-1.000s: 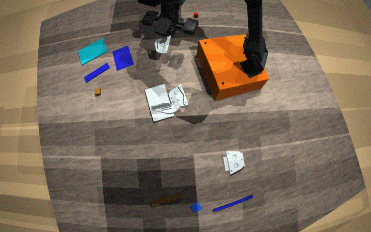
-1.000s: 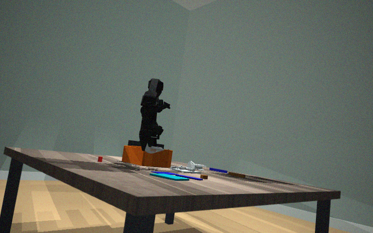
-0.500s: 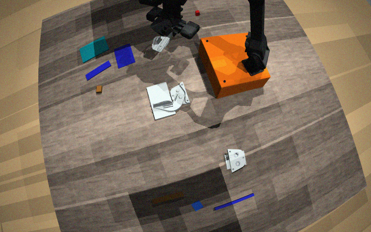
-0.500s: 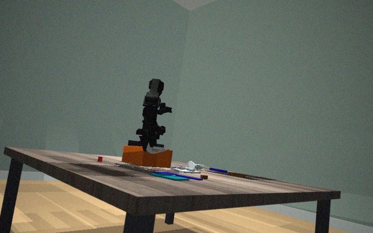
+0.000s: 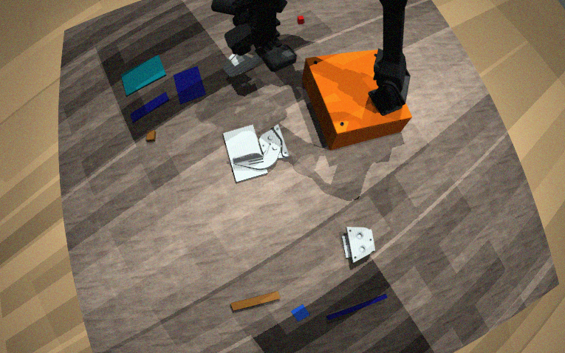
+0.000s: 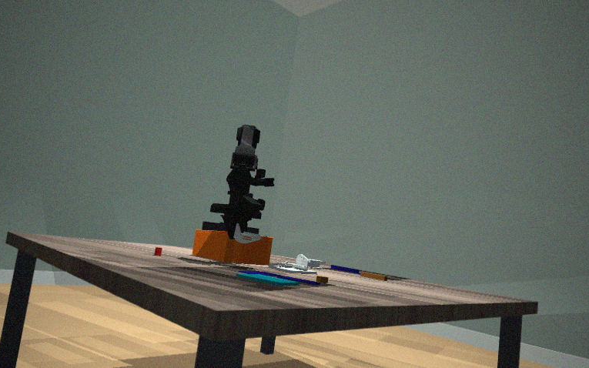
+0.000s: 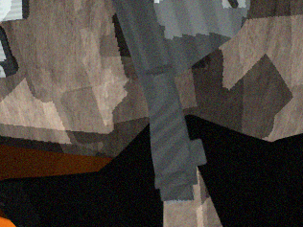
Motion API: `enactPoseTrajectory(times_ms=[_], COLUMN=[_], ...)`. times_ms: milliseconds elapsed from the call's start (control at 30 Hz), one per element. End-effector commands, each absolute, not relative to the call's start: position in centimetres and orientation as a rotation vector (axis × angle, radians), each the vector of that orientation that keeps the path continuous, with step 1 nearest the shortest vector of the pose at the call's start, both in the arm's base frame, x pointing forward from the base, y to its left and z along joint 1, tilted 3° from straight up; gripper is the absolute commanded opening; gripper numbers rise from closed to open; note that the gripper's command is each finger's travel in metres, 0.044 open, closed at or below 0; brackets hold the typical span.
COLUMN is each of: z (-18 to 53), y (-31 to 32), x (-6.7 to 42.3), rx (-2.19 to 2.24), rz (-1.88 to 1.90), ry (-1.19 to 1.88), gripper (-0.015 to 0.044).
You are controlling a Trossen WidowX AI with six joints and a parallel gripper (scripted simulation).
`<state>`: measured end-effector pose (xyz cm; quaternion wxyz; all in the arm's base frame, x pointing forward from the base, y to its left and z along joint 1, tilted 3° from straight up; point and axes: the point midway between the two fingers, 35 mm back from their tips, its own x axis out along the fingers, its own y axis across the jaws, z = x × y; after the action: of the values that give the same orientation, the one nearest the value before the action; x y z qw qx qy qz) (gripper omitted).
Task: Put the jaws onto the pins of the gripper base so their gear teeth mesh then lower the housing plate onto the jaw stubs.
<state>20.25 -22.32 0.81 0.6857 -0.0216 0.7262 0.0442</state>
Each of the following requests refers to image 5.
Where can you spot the teal flat rectangular plate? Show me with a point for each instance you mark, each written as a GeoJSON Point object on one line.
{"type": "Point", "coordinates": [142, 75]}

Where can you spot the orange flat bar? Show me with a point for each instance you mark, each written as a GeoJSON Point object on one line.
{"type": "Point", "coordinates": [255, 301]}

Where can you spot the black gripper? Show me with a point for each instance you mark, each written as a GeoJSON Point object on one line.
{"type": "Point", "coordinates": [275, 55]}

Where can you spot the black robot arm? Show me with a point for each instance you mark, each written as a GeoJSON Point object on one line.
{"type": "Point", "coordinates": [390, 73]}

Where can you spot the blue thin bar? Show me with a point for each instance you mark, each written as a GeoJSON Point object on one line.
{"type": "Point", "coordinates": [356, 307]}

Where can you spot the blue flat bar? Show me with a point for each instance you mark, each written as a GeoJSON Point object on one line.
{"type": "Point", "coordinates": [149, 107]}

